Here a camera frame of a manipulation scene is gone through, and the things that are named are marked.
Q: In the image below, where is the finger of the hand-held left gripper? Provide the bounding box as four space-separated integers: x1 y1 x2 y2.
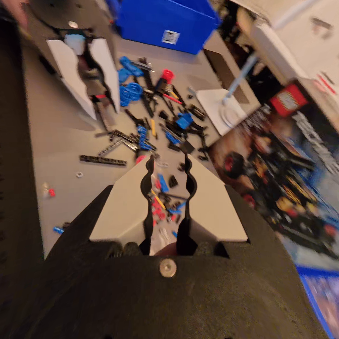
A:
46 39 97 120
90 38 121 114

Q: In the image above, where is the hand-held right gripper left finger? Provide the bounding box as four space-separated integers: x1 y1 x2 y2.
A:
89 155 154 256

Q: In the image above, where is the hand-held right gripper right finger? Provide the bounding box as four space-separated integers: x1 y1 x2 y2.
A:
176 153 248 256

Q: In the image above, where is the clear bag of small parts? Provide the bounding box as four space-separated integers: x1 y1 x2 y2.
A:
150 172 192 255

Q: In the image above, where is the grey desk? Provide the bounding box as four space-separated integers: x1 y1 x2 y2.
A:
22 26 261 261

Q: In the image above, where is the blue wheel hub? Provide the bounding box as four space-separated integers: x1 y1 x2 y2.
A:
119 85 134 107
127 83 144 102

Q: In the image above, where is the pile of black beam pieces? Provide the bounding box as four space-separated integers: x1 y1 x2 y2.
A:
79 57 210 191

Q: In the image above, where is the blue labelled storage bin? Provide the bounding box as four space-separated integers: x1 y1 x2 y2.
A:
113 0 221 55

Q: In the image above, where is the printed toy truck box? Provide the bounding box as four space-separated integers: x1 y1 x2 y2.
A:
208 79 339 266

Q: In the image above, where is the red axle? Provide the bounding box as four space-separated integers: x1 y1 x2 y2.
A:
162 93 184 105

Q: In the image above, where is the blue angled beam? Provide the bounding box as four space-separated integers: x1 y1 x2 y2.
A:
137 126 149 149

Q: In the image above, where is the blue short beam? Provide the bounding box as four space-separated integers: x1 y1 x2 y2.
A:
165 132 183 145

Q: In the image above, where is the blue curved panel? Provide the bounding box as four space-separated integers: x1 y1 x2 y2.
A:
175 112 194 129

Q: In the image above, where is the instruction booklet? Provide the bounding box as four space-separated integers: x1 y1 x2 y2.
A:
249 0 339 106

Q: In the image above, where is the black rectangular frame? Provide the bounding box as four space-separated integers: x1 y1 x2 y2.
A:
189 105 207 121

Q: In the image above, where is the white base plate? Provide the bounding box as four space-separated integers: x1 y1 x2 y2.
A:
197 88 248 136

